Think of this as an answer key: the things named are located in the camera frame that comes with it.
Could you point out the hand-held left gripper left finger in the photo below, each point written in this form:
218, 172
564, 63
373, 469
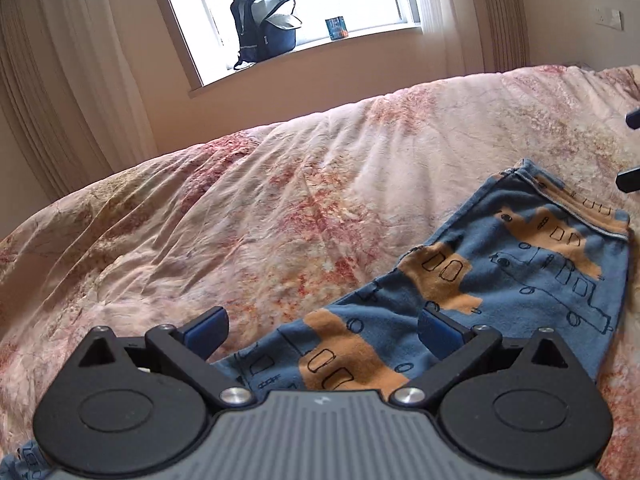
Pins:
206, 332

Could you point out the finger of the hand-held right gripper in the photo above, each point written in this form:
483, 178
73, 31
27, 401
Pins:
634, 119
630, 178

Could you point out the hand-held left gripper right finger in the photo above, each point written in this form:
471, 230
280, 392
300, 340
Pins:
442, 332

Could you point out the blue orange printed pants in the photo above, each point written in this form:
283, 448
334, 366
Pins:
525, 285

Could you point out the pink floral bed blanket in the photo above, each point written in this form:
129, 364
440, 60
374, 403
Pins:
250, 210

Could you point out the beige curtain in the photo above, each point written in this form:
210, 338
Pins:
502, 15
65, 85

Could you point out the dark blue backpack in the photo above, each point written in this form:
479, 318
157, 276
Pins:
262, 30

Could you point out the small blue box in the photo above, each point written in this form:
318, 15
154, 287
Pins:
336, 28

